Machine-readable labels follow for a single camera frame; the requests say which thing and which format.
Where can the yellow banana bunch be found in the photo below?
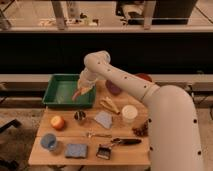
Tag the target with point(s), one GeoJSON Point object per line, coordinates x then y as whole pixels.
{"type": "Point", "coordinates": [109, 104]}

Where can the dark red grape bunch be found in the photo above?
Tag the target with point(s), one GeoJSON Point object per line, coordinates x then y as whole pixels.
{"type": "Point", "coordinates": [141, 131]}

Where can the dark striped small cup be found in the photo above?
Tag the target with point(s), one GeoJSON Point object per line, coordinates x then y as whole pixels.
{"type": "Point", "coordinates": [80, 116]}

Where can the black handled brush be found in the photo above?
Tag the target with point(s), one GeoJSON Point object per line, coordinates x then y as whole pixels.
{"type": "Point", "coordinates": [104, 150]}

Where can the red bowl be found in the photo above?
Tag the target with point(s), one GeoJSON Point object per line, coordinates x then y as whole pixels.
{"type": "Point", "coordinates": [144, 76]}

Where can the orange apple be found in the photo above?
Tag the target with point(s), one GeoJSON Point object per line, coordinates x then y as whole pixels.
{"type": "Point", "coordinates": [57, 122]}

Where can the blue grey cloth piece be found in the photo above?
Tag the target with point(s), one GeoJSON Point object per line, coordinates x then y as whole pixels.
{"type": "Point", "coordinates": [104, 119]}

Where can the blue plastic cup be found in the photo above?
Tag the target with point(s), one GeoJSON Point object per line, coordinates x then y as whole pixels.
{"type": "Point", "coordinates": [49, 142]}

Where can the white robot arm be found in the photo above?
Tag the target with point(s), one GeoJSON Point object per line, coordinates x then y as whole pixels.
{"type": "Point", "coordinates": [174, 137]}

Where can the orange red pepper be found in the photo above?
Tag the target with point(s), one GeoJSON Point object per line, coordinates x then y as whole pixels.
{"type": "Point", "coordinates": [76, 95]}

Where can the metal fork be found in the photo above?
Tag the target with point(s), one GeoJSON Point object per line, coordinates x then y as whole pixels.
{"type": "Point", "coordinates": [90, 135]}

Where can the wooden table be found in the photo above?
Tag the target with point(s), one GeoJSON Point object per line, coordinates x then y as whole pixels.
{"type": "Point", "coordinates": [73, 133]}

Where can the blue sponge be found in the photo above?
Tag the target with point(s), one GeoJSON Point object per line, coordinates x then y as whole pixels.
{"type": "Point", "coordinates": [76, 151]}

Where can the green plastic tray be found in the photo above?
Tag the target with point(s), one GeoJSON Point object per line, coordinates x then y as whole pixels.
{"type": "Point", "coordinates": [60, 90]}

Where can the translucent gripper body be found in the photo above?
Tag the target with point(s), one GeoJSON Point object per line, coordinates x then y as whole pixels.
{"type": "Point", "coordinates": [84, 90]}

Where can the purple bowl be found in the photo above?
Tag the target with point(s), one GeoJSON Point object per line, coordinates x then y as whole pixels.
{"type": "Point", "coordinates": [112, 88]}

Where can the white cup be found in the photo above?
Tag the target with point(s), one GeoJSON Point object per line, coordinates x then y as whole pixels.
{"type": "Point", "coordinates": [129, 113]}

